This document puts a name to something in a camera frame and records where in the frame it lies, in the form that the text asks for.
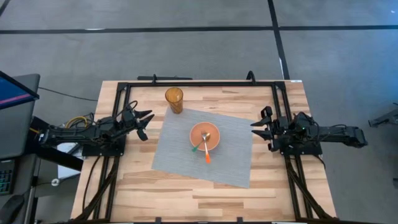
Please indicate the black clamp bar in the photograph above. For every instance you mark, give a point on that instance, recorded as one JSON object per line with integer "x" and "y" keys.
{"x": 164, "y": 78}

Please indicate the computer monitor with blue screen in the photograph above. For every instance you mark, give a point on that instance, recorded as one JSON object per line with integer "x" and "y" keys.
{"x": 14, "y": 93}

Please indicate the amber ribbed plastic cup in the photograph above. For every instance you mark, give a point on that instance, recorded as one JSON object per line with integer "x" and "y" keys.
{"x": 174, "y": 99}

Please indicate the black metal table frame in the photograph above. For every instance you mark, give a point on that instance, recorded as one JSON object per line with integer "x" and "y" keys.
{"x": 201, "y": 84}

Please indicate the grey stand base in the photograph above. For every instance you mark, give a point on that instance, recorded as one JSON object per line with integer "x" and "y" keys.
{"x": 384, "y": 119}

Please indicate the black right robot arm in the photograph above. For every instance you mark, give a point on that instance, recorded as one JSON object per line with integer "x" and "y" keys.
{"x": 335, "y": 133}

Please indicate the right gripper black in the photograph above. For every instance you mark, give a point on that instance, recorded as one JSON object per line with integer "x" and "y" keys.
{"x": 279, "y": 129}

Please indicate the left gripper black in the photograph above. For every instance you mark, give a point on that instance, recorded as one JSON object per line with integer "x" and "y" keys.
{"x": 130, "y": 119}

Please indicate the black keyboard with lit keys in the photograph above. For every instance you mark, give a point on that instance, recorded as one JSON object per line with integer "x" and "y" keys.
{"x": 5, "y": 179}

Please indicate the grey woven placemat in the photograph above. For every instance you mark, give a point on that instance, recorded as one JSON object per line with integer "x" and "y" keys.
{"x": 230, "y": 161}

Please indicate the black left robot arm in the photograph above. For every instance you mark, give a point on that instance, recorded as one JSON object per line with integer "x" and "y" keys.
{"x": 77, "y": 133}

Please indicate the pink ceramic bowl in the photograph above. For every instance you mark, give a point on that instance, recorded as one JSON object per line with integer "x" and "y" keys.
{"x": 213, "y": 129}

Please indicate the black diagonal support beam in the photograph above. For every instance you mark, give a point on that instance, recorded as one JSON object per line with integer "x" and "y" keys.
{"x": 56, "y": 155}

